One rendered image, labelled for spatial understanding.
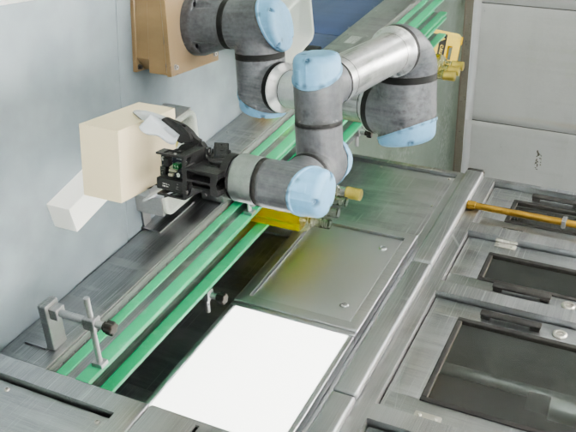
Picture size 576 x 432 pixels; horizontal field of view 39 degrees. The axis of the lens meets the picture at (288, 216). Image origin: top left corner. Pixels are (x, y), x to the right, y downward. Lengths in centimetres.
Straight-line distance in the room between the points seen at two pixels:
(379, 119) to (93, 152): 59
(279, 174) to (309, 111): 11
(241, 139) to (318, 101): 104
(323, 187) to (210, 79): 112
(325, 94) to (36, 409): 67
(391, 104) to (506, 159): 701
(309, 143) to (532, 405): 90
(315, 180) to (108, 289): 82
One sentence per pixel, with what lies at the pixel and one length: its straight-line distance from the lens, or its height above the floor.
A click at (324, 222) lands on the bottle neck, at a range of 213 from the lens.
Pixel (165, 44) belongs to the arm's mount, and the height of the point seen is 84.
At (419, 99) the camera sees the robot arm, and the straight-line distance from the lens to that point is 158.
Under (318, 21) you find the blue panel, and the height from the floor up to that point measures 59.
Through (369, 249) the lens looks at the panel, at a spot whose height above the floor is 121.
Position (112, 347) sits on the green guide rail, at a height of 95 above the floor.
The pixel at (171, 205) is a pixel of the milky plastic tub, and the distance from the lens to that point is 202.
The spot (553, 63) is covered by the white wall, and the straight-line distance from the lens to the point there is 810.
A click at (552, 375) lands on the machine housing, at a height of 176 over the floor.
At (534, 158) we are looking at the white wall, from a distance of 851.
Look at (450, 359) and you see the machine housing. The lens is 198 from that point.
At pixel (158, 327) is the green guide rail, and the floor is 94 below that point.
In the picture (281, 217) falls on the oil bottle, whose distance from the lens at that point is 216.
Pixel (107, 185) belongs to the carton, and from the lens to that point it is 133.
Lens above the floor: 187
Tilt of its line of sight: 23 degrees down
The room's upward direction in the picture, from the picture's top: 102 degrees clockwise
